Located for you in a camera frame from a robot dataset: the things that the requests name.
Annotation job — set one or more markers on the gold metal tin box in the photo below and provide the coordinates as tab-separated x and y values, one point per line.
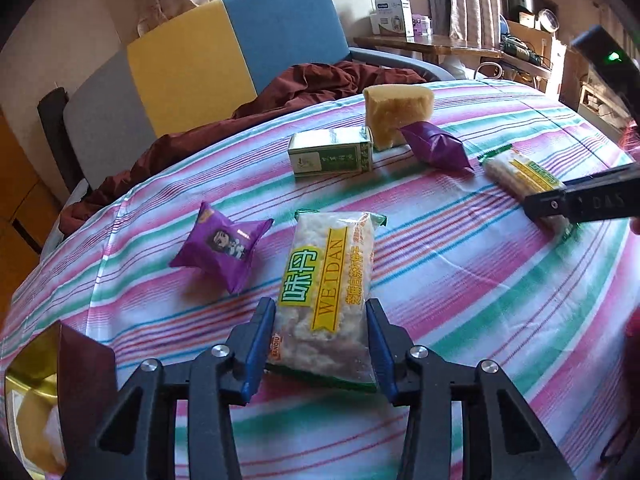
62	367

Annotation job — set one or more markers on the purple snack packet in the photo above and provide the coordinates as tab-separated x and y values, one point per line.
221	247
436	147

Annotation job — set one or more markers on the green medicine box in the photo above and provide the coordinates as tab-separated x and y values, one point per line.
342	150

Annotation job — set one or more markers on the yellow sponge block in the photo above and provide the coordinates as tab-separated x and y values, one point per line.
389	107

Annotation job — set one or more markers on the white appliance box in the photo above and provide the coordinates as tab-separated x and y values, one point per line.
392	18

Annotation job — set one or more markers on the maroon blanket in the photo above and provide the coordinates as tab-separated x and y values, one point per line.
298	87

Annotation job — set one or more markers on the wooden wardrobe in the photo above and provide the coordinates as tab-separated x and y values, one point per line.
28	212

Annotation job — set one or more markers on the person right hand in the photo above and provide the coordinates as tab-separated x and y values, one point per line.
632	326

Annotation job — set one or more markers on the striped bed sheet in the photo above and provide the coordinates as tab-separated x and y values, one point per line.
458	265

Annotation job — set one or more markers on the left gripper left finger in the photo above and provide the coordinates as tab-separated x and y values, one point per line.
137	436

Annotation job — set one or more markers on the white plastic bag ball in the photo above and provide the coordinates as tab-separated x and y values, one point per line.
52	432

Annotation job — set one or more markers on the wooden side desk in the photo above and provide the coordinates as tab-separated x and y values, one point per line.
431	48

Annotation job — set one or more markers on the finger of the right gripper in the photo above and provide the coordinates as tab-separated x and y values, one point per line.
545	205
612	175

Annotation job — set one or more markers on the pink curtain right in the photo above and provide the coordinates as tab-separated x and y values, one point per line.
475	21

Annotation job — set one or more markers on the green Weidan snack pack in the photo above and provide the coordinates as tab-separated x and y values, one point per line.
320	329

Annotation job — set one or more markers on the grey yellow blue headboard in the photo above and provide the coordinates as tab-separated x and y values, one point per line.
195	69

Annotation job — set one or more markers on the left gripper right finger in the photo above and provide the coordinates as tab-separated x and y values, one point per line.
502	437

